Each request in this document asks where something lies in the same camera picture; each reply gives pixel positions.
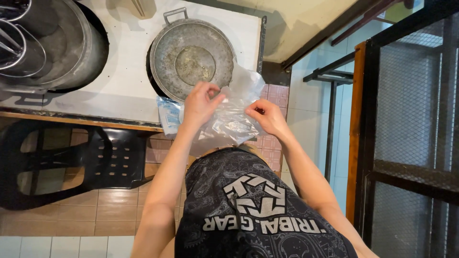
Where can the clear plastic bag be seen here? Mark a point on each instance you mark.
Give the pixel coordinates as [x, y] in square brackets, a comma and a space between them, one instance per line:
[233, 111]

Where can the round metal wok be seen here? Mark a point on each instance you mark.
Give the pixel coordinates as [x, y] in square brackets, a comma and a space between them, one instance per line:
[192, 59]

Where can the large metal pot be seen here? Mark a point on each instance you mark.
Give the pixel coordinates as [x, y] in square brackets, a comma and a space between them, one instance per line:
[68, 46]

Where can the person's right hand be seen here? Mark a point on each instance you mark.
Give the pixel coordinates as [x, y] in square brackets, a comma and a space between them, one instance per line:
[271, 117]

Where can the person's black printed shirt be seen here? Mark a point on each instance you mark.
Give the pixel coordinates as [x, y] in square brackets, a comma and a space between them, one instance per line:
[258, 208]

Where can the black plastic chair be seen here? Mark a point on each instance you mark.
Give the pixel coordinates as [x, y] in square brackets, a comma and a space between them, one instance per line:
[71, 163]

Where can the pack of clear plastic bags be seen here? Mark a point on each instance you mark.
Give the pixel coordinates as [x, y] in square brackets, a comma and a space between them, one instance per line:
[169, 114]

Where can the black metal table frame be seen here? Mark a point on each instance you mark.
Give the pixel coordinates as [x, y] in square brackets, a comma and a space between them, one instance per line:
[328, 93]

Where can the brown wooden door frame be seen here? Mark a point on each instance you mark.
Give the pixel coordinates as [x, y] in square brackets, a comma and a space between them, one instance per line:
[355, 132]

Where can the metal strainer baskets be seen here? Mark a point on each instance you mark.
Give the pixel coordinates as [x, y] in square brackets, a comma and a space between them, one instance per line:
[18, 39]

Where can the person's left hand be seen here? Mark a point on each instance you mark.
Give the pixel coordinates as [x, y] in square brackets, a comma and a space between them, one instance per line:
[198, 107]

